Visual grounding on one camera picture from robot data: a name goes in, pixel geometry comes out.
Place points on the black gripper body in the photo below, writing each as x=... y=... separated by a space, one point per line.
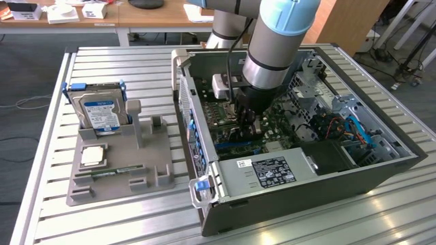
x=259 y=102

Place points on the low profile graphics card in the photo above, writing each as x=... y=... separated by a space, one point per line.
x=235 y=134

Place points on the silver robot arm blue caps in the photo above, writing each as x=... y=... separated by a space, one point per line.
x=272 y=51

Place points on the green motherboard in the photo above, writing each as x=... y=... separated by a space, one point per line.
x=276 y=132

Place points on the blue expansion slot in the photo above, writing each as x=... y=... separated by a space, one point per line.
x=231 y=146

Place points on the black plastic fan shroud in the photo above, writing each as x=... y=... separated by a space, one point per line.
x=327 y=158

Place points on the grey power supply unit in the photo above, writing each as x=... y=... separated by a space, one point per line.
x=238 y=183

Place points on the blue release latch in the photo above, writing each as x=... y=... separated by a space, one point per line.
x=200 y=185

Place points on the white paper stack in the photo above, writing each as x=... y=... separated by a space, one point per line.
x=198 y=16

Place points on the brown cardboard box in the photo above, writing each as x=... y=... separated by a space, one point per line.
x=207 y=11

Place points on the wooden cabinet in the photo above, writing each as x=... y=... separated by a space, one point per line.
x=347 y=25

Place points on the white electrical box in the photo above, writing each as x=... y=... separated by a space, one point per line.
x=372 y=39

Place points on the black open PC case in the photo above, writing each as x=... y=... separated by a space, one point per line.
x=307 y=204

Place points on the grey plastic parts rack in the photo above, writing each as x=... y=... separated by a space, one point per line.
x=126 y=158

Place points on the black stand with casters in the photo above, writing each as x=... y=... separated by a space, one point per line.
x=407 y=66

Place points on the dark grey rounded object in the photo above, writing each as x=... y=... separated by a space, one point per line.
x=147 y=3

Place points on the clean silver CPU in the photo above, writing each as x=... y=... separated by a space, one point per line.
x=92 y=156

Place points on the white labelled box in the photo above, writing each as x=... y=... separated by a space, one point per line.
x=95 y=11

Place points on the white round container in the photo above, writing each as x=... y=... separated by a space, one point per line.
x=63 y=12

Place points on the white box with black insert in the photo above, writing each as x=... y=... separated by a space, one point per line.
x=27 y=15

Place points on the red book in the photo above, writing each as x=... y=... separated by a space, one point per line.
x=4 y=14

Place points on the metal CPU socket frame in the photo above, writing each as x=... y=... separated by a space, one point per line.
x=228 y=112

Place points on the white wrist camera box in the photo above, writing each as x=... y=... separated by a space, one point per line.
x=222 y=86

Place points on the hard disk with blue bracket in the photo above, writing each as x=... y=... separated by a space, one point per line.
x=99 y=112

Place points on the white table leg frame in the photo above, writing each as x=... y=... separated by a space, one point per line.
x=399 y=42

